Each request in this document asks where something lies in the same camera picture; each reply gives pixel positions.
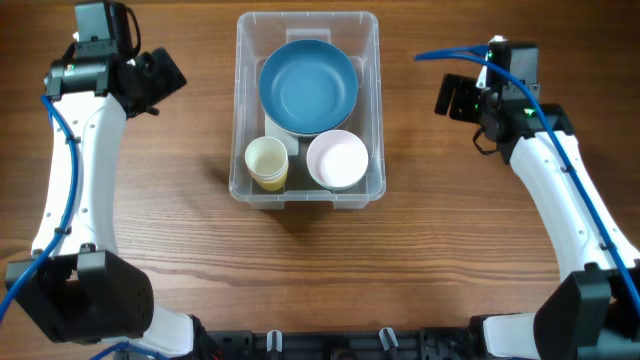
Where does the pink small bowl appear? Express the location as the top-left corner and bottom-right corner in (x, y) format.
(306, 130), (369, 185)

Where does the cream cup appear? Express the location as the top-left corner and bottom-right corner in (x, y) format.
(244, 136), (288, 175)

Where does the dark blue bowl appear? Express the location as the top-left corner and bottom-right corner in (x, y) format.
(258, 39), (359, 136)

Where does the yellow cup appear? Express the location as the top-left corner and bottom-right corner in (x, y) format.
(256, 175), (287, 192)

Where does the pink cup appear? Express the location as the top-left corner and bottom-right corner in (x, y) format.
(250, 169), (288, 183)

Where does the mint green small bowl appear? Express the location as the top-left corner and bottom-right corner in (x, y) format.
(312, 177), (362, 191)

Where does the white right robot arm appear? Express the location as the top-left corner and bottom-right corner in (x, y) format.
(435, 74), (639, 359)

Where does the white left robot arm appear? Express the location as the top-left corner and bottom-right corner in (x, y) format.
(4, 48), (210, 359)

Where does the clear plastic storage container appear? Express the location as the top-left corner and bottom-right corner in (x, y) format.
(229, 11), (386, 210)

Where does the white paper label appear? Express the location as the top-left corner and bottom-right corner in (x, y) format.
(265, 115), (299, 156)

